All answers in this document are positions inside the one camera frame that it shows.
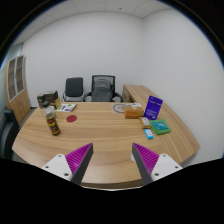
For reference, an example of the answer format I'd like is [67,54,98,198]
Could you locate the white green purple leaflet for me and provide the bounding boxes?
[55,103,78,113]

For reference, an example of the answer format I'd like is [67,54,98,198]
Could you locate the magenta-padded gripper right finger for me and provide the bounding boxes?
[131,142,184,186]

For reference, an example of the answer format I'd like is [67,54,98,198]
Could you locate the black office chair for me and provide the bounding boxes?
[61,77,85,103]

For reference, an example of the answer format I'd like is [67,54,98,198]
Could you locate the grey mesh office chair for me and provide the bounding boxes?
[83,74,124,103]

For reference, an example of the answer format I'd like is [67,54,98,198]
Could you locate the wooden glass-door cabinet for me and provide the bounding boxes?
[3,54,32,125]

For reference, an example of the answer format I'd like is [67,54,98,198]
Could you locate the round grey patterned disc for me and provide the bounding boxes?
[112,103,128,114]

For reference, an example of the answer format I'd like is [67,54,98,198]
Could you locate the flat round red coaster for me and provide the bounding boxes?
[65,114,78,123]

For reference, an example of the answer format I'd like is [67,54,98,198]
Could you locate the clear black-capped drink bottle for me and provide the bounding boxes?
[42,101,62,137]

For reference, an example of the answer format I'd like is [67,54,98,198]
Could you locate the orange-brown small box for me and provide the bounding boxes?
[124,105,145,120]

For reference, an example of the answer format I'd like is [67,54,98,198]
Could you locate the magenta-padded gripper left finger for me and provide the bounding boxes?
[41,142,95,186]

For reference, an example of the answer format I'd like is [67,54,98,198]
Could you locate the black leather armchair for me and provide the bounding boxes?
[0,108,20,161]

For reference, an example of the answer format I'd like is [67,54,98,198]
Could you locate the wooden side desk unit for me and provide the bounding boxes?
[122,83,168,108]

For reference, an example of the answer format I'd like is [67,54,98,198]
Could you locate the dark brown labelled carton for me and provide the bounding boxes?
[47,97,62,110]

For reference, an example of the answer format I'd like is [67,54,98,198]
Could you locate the small yellow-brown packet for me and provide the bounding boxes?
[139,116,153,130]

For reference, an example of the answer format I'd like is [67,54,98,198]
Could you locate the small light blue box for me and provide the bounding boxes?
[143,128,155,140]

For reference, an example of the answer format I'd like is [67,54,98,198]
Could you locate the dark brown ribbed carton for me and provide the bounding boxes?
[41,90,59,101]

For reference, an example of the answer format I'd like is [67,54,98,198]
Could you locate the green flat box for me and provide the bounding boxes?
[149,118,172,136]

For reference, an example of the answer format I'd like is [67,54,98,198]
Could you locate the purple upright card box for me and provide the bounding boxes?
[143,95,164,121]

